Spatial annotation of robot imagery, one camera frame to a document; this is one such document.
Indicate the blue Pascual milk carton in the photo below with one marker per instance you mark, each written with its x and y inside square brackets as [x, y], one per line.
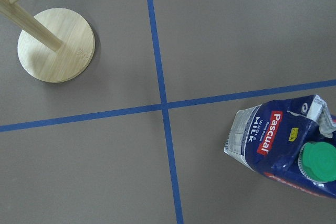
[291, 141]

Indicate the wooden mug tree stand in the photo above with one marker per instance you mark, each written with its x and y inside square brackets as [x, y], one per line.
[55, 45]

